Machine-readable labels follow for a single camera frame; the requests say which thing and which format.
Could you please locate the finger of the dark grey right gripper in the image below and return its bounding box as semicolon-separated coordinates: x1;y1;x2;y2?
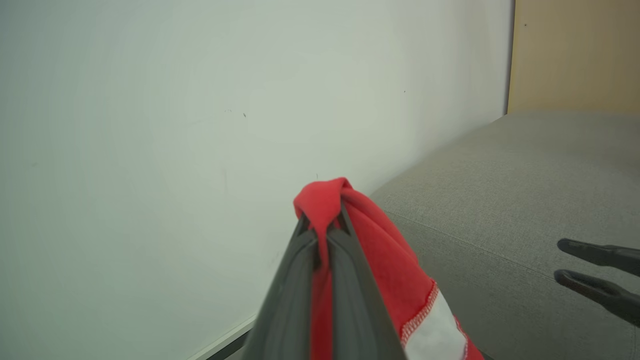
557;238;640;277
553;269;640;328

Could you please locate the white and black baseboard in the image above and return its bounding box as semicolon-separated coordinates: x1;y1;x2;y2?
187;314;258;360

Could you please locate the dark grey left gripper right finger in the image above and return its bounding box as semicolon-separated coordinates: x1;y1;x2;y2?
326;200;409;360

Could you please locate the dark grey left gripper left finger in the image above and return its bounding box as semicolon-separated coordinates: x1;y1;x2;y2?
241;215;321;360

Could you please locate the grey fabric sofa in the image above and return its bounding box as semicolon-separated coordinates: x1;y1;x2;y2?
370;111;640;360

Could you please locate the red jersey with white trim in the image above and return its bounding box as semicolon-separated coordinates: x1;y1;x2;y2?
293;177;485;360

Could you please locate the light wooden panel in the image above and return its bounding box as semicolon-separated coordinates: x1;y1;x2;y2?
507;0;640;117

